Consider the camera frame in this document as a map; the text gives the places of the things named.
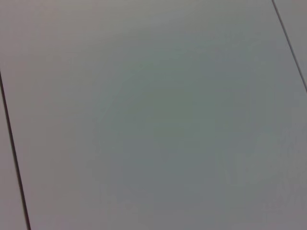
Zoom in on thin black rod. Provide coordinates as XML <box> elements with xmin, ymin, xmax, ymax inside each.
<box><xmin>0</xmin><ymin>69</ymin><xmax>32</xmax><ymax>230</ymax></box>

